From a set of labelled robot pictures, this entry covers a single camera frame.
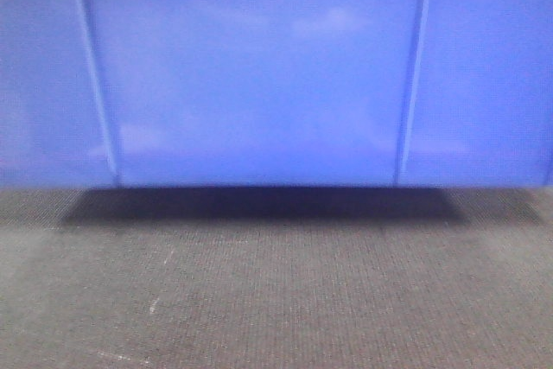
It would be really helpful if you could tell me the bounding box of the large blue plastic bin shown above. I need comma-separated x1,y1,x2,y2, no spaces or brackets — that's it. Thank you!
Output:
1,0,552,188

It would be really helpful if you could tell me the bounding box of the grey conveyor belt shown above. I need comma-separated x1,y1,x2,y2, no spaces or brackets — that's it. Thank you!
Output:
1,188,552,368

